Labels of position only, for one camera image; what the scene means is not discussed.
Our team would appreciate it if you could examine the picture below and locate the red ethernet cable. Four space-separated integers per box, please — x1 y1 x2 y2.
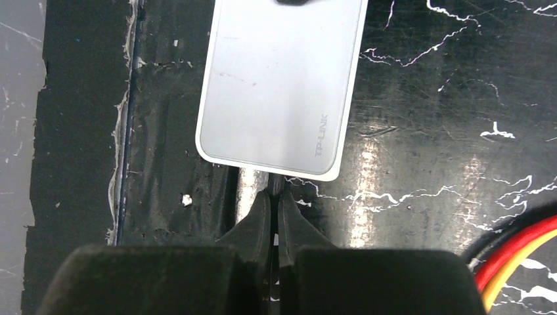
474 215 557 293

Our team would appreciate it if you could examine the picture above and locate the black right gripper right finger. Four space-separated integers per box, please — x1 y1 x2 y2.
277 191 485 314

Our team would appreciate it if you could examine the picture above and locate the black power adapter cable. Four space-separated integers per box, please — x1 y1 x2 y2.
266 173 286 288

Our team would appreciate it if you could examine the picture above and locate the long yellow ethernet cable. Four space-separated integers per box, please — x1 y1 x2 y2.
481 228 557 313

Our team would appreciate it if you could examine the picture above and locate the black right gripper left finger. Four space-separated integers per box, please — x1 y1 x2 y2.
38 191 271 314

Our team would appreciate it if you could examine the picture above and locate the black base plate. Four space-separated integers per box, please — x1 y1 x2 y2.
21 1 238 314

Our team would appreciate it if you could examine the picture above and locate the white network switch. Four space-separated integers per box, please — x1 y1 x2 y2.
195 0 368 181

